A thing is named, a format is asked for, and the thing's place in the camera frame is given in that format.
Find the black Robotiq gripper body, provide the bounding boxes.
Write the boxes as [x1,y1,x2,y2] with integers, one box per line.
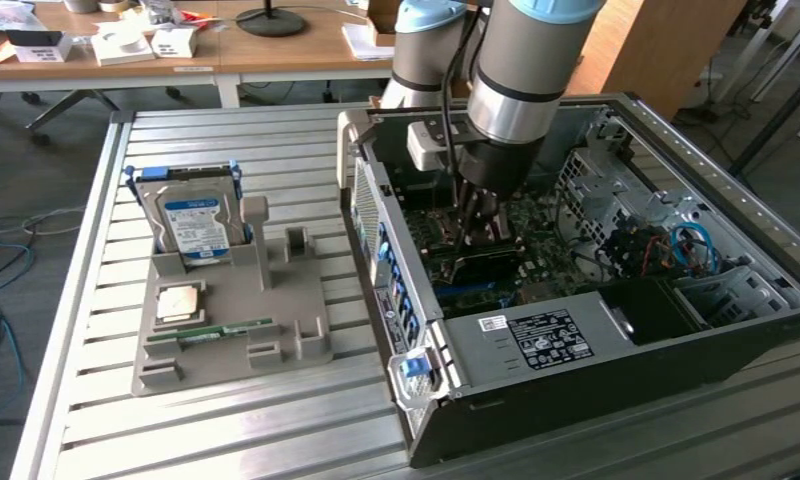
[457,137,546,197]

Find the graphics card with metal bracket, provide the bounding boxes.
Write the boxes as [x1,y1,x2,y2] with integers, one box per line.
[430,247,525,287]

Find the CPU socket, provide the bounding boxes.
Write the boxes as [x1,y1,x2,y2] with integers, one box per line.
[432,208,468,241]

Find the green motherboard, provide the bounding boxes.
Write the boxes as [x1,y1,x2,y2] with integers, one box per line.
[398,177,608,319]

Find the metal drive cage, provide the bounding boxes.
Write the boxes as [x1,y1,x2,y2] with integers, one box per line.
[552,147,652,241]

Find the grey power supply unit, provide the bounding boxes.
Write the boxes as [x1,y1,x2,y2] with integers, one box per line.
[432,292,634,394]

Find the stack of white papers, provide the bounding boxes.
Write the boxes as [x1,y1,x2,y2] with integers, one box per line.
[341,22,396,62]

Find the blue release latch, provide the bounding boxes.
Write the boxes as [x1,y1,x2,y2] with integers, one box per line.
[398,355,436,381]

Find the wooden cabinet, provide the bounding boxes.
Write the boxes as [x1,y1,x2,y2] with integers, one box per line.
[565,0,752,121]

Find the brown cardboard box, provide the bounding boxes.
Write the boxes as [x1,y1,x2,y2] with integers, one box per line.
[365,0,401,34]

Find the open black PC case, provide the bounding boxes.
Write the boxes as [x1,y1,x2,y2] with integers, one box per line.
[336,92,800,469]

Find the metal disk bay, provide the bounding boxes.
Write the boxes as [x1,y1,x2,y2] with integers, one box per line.
[672,264,799,329]

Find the grey plastic parts rack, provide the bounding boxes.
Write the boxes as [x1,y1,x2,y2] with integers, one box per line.
[130,195,336,399]

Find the hard disk in blue carrier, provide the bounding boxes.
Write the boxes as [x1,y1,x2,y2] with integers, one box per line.
[123,160,245,269]

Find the black slanted pole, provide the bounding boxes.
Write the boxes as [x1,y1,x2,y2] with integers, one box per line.
[729,44,800,177]

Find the black round lamp base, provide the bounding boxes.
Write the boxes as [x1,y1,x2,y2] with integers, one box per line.
[234,0,308,39]

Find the green RAM stick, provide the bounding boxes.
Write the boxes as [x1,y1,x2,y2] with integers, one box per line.
[146,319,274,346]

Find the CPU chip with metal lid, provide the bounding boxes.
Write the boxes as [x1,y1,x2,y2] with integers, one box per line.
[155,287,201,321]

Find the small white labelled box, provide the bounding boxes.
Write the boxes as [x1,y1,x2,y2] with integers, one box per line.
[150,27,199,59]

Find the crumpled plastic packaging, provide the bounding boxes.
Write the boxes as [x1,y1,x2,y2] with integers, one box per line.
[135,0,187,26]

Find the white box with tape roll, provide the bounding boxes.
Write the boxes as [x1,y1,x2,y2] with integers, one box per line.
[90,22,155,67]

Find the white box with black lid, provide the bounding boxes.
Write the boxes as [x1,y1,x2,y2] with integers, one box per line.
[3,29,74,64]

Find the clear plastic bag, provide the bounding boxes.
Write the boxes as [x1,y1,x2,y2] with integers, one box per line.
[0,0,47,34]

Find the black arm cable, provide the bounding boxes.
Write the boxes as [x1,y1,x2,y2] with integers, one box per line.
[438,0,494,176]

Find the black and red wire bundle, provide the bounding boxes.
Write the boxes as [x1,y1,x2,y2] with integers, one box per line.
[602,224,679,279]

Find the blue wire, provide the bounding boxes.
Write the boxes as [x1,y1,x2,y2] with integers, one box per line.
[669,221,723,277]

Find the white floor cable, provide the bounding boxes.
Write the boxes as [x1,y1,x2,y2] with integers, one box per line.
[0,207,86,237]

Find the blue floor cable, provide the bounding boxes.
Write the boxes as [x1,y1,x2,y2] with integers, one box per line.
[0,219,38,429]

